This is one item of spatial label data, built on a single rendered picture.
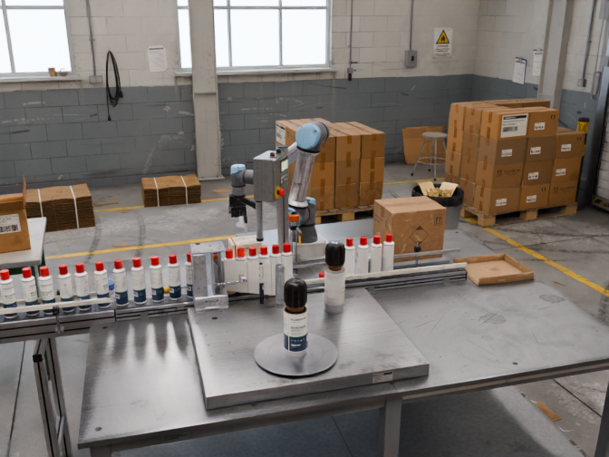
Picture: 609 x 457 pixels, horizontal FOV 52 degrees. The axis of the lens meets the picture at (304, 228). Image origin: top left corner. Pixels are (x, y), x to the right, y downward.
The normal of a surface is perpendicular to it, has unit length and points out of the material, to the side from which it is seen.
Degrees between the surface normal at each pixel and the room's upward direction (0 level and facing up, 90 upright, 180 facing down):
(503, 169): 87
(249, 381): 0
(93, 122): 90
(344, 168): 89
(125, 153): 90
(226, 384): 0
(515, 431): 1
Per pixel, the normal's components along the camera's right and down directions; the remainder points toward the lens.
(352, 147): 0.37, 0.31
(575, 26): -0.94, 0.11
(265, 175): -0.34, 0.31
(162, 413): 0.00, -0.95
